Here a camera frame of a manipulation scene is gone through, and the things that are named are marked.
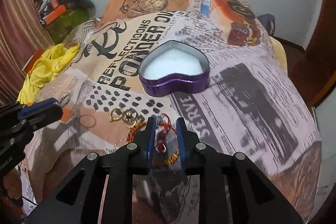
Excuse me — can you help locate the striped red curtain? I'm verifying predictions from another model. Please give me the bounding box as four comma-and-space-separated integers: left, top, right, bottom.
1, 0, 54, 105

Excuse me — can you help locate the yellow cloth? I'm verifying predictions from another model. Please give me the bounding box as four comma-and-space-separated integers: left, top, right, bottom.
17, 43, 80, 105

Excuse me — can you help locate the gold ring cluster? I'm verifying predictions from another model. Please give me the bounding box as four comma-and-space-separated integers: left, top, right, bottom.
108, 107, 139, 126

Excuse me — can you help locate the pile of clutter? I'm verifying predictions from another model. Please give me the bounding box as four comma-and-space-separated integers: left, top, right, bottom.
38, 0, 96, 30

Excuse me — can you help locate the brown wooden wardrobe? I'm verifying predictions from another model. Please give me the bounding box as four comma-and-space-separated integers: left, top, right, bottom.
305, 0, 335, 107

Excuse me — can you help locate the red gold braided bracelet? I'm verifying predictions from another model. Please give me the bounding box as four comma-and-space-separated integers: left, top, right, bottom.
127, 121, 182, 168

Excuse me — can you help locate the dark blue bag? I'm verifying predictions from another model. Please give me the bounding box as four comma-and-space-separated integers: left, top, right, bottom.
257, 14, 275, 37

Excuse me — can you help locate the newspaper print bed blanket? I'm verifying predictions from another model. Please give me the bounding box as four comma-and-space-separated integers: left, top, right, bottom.
21, 0, 321, 222

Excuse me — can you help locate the orange box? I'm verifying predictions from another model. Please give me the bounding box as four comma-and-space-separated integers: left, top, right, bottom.
43, 5, 67, 25

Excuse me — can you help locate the green patterned cloth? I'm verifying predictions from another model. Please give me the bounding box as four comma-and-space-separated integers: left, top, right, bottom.
46, 9, 89, 44

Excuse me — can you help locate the red string bead bracelet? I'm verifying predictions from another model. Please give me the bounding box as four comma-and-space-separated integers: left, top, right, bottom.
154, 113, 177, 135

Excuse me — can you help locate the purple heart tin box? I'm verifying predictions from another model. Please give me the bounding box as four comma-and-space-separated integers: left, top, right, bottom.
139, 40, 210, 97

